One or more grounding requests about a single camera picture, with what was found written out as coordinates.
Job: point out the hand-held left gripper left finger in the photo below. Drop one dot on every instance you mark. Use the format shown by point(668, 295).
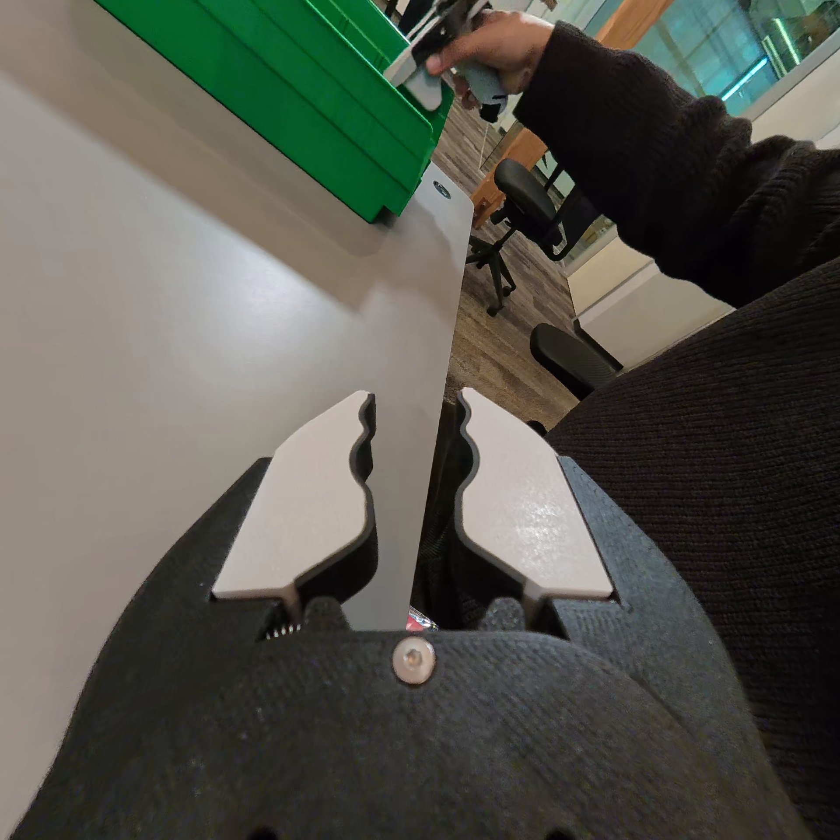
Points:
point(302, 512)

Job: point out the person's right forearm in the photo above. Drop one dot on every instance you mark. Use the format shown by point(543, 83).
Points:
point(656, 164)

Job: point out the wooden beam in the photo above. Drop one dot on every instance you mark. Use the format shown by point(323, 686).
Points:
point(630, 19)

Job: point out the red object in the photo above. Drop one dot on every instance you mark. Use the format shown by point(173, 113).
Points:
point(420, 620)

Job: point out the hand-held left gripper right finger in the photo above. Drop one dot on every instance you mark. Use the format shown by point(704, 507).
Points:
point(531, 512)

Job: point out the round desk sticker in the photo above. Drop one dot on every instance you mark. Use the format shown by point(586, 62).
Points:
point(443, 190)

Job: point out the person's right hand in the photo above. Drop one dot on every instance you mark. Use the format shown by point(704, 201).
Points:
point(505, 46)

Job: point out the green plastic bin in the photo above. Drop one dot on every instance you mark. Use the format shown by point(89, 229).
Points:
point(275, 85)

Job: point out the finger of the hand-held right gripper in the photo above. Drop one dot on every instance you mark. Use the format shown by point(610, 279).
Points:
point(407, 62)

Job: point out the wooden side table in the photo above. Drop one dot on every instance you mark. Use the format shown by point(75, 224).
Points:
point(522, 144)

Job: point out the black office chair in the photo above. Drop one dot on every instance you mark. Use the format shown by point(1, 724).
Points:
point(525, 197)

